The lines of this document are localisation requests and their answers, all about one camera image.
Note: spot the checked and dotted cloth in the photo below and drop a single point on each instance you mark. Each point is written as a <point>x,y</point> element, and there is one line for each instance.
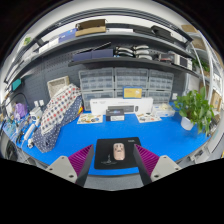
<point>56,116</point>

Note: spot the long white keyboard box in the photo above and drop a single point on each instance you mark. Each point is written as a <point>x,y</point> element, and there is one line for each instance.
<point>100,106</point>

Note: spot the grey plastic drawer cabinet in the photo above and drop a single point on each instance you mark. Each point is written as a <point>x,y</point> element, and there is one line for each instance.
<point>96,80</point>
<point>161,83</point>
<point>131,77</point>

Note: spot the teal plastic bin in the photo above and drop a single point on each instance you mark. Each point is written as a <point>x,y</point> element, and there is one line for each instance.
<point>16,84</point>

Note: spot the yellow and blue box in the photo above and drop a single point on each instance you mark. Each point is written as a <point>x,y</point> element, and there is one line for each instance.
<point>132,92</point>

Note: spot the purple bag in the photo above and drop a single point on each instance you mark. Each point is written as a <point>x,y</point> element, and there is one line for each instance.
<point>20,110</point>

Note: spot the white woven basket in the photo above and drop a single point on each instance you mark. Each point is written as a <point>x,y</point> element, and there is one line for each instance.
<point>58,85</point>

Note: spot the black mouse pad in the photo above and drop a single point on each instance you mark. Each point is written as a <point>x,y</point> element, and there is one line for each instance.
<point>105,150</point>

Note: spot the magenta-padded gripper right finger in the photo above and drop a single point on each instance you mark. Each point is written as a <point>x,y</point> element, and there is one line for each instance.
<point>165,166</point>

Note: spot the potted green plant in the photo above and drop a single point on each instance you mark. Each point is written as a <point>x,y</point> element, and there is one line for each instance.
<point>195,106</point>

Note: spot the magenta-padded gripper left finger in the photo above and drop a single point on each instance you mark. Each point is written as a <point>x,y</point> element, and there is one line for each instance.
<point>61,166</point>

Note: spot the printed picture card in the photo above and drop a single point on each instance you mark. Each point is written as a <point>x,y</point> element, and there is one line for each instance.
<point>148,117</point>
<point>90,118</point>

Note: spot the small dark box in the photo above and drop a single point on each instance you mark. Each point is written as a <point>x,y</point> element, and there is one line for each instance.
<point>115,115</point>

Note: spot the white shelf rack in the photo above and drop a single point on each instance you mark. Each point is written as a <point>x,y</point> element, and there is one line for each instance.
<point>208,66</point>

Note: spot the white tissue pack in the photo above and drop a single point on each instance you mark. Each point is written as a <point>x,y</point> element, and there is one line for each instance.
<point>163,110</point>

